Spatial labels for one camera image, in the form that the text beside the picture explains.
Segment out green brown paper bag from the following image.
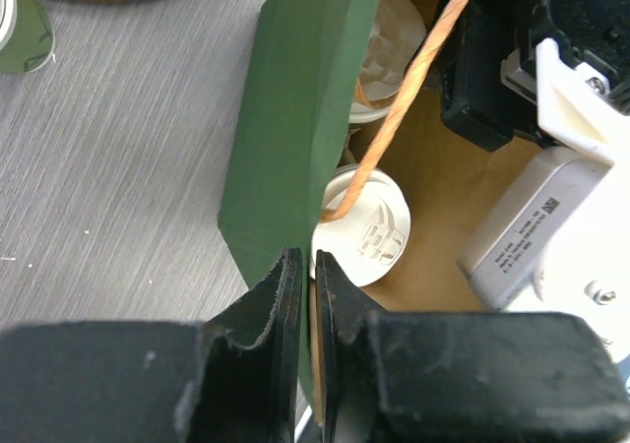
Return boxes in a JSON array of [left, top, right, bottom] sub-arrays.
[[216, 0, 542, 424]]

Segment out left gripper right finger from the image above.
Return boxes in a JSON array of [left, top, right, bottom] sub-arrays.
[[315, 252, 629, 442]]

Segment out green paper cups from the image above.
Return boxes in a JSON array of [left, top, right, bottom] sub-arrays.
[[1, 0, 55, 74]]

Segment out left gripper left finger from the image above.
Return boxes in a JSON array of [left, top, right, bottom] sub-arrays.
[[1, 248, 303, 442]]

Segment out white plastic cup lid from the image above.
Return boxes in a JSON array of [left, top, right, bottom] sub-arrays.
[[349, 0, 426, 124]]

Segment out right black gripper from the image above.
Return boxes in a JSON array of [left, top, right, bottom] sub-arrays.
[[437, 0, 629, 152]]

